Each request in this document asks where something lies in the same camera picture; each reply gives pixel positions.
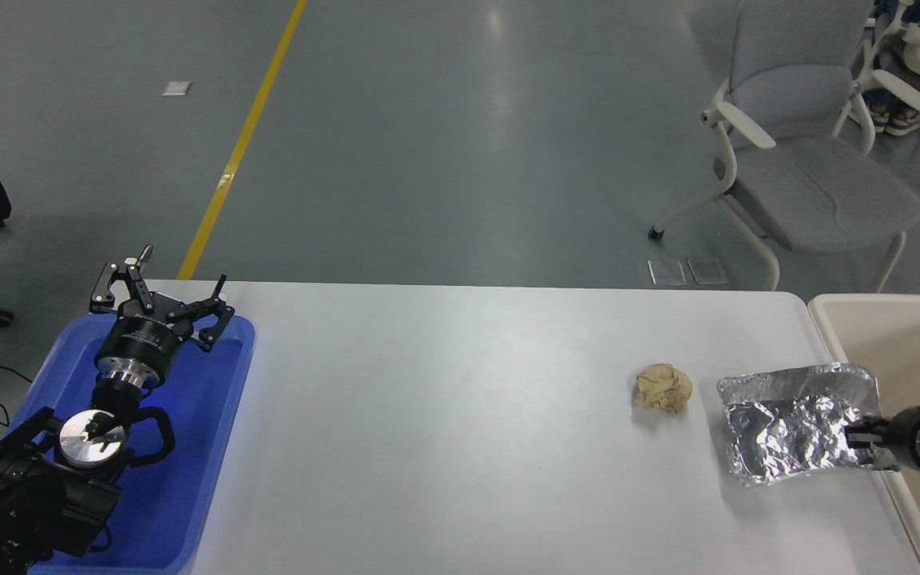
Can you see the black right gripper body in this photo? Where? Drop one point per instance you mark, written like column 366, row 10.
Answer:
column 901, row 438

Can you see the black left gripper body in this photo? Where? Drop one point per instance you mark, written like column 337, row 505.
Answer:
column 140, row 339

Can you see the foil plate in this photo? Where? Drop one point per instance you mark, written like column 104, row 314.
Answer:
column 787, row 431

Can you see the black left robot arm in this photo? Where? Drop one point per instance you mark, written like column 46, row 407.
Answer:
column 21, row 495

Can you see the clear floor plate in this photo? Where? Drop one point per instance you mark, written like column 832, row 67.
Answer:
column 666, row 271
column 707, row 270

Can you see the large pale bin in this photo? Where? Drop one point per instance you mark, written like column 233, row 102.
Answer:
column 883, row 343

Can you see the blue plastic tray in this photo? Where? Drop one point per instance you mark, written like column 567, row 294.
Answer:
column 188, row 447

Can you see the white paper sheet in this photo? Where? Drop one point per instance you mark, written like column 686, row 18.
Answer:
column 176, row 88

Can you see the crumpled tan paper ball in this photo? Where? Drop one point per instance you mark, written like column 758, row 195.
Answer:
column 662, row 390

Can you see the grey office chair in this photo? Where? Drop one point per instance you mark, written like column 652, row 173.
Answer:
column 795, row 88

